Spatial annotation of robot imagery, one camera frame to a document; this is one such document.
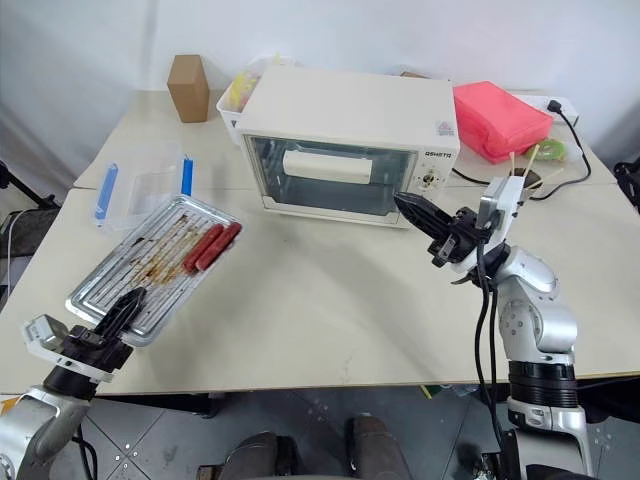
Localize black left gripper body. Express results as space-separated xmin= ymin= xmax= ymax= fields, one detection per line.
xmin=59 ymin=324 xmax=136 ymax=373

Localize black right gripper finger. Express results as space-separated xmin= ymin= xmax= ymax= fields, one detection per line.
xmin=392 ymin=191 xmax=452 ymax=227
xmin=396 ymin=203 xmax=448 ymax=241

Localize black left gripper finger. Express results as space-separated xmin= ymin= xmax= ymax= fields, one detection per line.
xmin=96 ymin=286 xmax=144 ymax=338
xmin=112 ymin=288 xmax=149 ymax=344

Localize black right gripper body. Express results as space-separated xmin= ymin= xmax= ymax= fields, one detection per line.
xmin=427 ymin=206 xmax=494 ymax=269

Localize ribbed metal baking tray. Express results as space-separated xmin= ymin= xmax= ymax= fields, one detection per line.
xmin=64 ymin=194 xmax=244 ymax=348

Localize red sausage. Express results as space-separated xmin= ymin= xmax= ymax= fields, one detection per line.
xmin=182 ymin=223 xmax=225 ymax=272
xmin=195 ymin=222 xmax=244 ymax=272

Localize glass oven door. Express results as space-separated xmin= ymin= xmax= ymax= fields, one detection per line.
xmin=243 ymin=133 xmax=419 ymax=222

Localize cream white toaster oven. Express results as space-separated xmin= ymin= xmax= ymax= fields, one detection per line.
xmin=234 ymin=64 xmax=461 ymax=232

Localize dark chopstick holder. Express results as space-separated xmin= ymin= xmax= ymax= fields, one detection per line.
xmin=506 ymin=168 xmax=545 ymax=199

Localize red pink wrapped box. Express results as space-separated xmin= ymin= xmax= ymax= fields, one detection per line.
xmin=452 ymin=79 xmax=556 ymax=166

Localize green tape roll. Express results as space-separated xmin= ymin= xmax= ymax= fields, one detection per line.
xmin=533 ymin=138 xmax=570 ymax=163

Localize clear plastic storage container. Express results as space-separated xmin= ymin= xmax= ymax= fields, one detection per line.
xmin=89 ymin=140 xmax=195 ymax=234

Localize black tripod stand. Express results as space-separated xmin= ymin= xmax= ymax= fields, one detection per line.
xmin=0 ymin=158 xmax=62 ymax=212

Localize white power strip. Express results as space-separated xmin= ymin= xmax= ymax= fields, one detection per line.
xmin=509 ymin=92 xmax=582 ymax=127

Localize black equipment beside table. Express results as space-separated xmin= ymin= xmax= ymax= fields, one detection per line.
xmin=612 ymin=159 xmax=640 ymax=217

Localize dark rounded shape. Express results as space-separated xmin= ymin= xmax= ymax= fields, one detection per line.
xmin=346 ymin=413 xmax=407 ymax=480
xmin=218 ymin=431 xmax=302 ymax=480

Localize white plastic bin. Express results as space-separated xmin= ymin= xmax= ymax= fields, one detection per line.
xmin=215 ymin=54 xmax=302 ymax=147

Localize yellow items in bin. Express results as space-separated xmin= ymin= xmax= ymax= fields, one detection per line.
xmin=230 ymin=68 xmax=265 ymax=110

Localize brown cardboard box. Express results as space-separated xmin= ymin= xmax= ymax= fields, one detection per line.
xmin=166 ymin=53 xmax=211 ymax=124

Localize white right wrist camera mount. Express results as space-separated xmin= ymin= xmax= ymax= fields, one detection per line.
xmin=451 ymin=175 xmax=527 ymax=287

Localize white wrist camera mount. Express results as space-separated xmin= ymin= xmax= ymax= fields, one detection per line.
xmin=20 ymin=313 xmax=122 ymax=384
xmin=451 ymin=175 xmax=527 ymax=287

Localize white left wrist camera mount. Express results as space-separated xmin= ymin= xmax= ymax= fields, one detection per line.
xmin=20 ymin=313 xmax=122 ymax=384

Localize cream oven door handle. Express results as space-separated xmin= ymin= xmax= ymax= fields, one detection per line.
xmin=281 ymin=149 xmax=374 ymax=184

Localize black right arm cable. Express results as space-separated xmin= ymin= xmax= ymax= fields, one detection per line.
xmin=471 ymin=238 xmax=507 ymax=469

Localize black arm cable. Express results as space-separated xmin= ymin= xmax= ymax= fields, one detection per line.
xmin=73 ymin=433 xmax=100 ymax=480
xmin=471 ymin=238 xmax=507 ymax=469

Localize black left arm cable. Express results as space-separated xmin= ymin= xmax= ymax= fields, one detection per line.
xmin=73 ymin=433 xmax=100 ymax=480

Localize white floor cable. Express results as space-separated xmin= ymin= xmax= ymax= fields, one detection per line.
xmin=0 ymin=208 xmax=32 ymax=302

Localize black power cable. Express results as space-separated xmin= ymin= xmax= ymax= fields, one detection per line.
xmin=451 ymin=110 xmax=594 ymax=202

